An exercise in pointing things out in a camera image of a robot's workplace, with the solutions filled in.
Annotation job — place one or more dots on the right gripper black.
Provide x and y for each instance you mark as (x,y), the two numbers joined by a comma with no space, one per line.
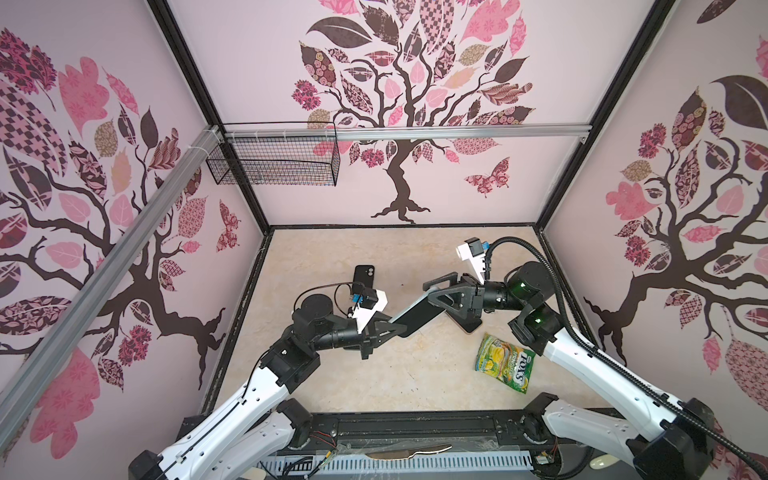
(471,300)

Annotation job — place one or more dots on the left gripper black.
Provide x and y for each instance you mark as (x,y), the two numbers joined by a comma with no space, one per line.
(370,337)

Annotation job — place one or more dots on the black phone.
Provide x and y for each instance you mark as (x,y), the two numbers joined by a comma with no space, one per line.
(469,324)
(417,315)

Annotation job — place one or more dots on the black phone case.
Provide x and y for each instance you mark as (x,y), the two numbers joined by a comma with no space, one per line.
(363,278)

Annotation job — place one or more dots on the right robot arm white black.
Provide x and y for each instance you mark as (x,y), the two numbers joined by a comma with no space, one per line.
(652,433)

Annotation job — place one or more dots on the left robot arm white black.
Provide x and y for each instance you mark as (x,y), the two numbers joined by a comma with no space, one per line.
(261,417)

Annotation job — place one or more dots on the green yellow candy bag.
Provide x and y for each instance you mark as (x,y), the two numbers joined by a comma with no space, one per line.
(505,362)

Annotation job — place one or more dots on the wooden knife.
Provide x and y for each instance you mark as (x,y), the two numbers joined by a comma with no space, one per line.
(409,453)

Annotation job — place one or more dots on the white spoon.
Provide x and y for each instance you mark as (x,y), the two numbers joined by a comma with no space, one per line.
(603,462)

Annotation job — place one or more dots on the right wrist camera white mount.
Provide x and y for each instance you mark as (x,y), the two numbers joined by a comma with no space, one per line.
(473,251)

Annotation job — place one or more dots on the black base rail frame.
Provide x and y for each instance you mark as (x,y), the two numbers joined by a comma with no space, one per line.
(467,431)

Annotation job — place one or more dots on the white perforated cable tray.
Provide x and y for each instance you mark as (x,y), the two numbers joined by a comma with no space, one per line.
(358,465)

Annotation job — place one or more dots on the black wire basket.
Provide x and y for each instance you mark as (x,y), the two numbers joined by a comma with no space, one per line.
(286,153)

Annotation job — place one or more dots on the aluminium rail back wall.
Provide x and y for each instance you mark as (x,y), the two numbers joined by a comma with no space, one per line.
(414,133)

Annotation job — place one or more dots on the aluminium rail wall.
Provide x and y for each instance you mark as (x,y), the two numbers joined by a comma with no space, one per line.
(22,393)
(414,133)

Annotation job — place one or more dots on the aluminium rail left wall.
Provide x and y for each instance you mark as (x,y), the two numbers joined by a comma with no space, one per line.
(22,393)

